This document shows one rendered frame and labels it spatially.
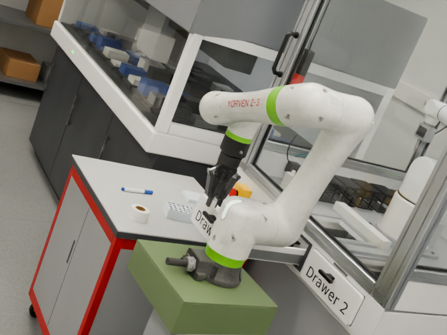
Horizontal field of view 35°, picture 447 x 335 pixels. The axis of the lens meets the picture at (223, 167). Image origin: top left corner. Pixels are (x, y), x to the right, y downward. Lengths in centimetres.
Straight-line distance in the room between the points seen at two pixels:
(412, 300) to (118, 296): 102
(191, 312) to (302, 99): 65
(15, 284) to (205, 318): 160
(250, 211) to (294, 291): 61
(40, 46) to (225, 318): 472
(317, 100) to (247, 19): 130
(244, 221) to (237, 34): 128
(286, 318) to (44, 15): 393
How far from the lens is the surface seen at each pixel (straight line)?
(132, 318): 268
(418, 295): 230
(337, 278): 236
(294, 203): 209
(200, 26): 303
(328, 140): 202
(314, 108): 187
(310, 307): 248
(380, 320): 225
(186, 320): 197
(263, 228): 205
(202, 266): 206
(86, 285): 265
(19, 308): 329
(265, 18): 315
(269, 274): 267
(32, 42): 643
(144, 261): 212
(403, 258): 219
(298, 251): 251
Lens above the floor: 176
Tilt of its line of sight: 17 degrees down
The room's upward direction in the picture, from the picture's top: 22 degrees clockwise
